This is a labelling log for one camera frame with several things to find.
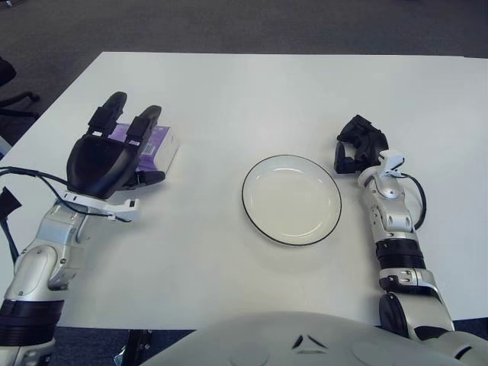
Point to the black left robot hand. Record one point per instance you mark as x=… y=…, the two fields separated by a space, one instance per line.
x=95 y=164

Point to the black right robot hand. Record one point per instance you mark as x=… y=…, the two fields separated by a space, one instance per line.
x=368 y=141

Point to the purple tissue paper pack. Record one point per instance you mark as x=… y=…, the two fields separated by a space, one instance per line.
x=164 y=148

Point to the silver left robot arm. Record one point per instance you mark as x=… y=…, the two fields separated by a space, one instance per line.
x=45 y=259

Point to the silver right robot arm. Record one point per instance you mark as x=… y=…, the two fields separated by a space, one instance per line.
x=392 y=213

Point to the white plate with black rim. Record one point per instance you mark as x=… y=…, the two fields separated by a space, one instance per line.
x=291 y=202

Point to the black office chair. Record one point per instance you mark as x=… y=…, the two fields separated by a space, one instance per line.
x=5 y=72

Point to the silver robot torso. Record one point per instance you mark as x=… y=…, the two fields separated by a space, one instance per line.
x=286 y=339

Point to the white right wrist mount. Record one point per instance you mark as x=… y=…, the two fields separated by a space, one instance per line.
x=392 y=160

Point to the white wrist mount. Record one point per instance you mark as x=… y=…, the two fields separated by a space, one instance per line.
x=392 y=160
x=122 y=207

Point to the white left wrist mount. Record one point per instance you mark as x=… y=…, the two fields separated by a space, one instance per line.
x=122 y=207

